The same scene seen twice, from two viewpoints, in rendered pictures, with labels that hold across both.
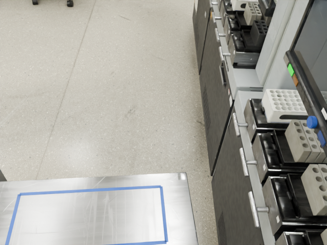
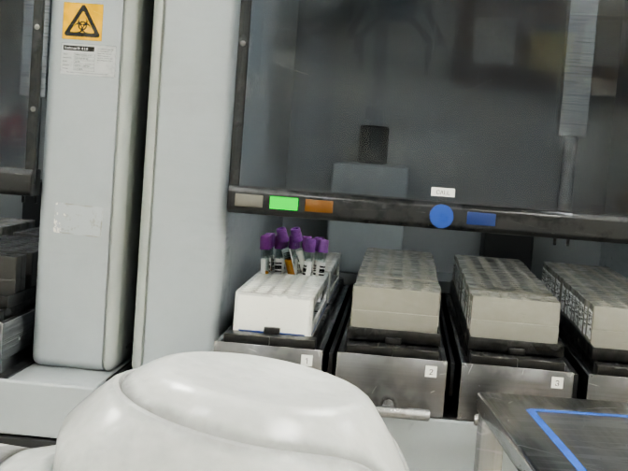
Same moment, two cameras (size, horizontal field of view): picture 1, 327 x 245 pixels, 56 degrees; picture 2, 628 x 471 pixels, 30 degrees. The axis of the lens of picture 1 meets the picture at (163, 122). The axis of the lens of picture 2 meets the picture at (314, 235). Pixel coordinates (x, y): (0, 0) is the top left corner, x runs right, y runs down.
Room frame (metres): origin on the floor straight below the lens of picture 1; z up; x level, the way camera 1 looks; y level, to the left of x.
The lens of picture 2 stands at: (0.50, 1.13, 1.07)
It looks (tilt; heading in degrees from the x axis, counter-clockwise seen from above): 5 degrees down; 277
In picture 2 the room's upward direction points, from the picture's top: 4 degrees clockwise
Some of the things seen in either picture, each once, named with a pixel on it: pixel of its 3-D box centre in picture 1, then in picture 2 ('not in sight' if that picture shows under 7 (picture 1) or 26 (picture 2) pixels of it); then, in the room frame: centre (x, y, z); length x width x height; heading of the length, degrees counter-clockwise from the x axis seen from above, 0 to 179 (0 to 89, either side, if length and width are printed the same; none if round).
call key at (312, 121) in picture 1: (312, 122); (441, 216); (0.51, -0.35, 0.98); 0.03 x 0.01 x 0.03; 3
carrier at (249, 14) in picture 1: (249, 14); not in sight; (1.27, -0.34, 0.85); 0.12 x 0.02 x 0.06; 3
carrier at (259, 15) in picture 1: (255, 15); not in sight; (1.27, -0.36, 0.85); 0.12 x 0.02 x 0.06; 2
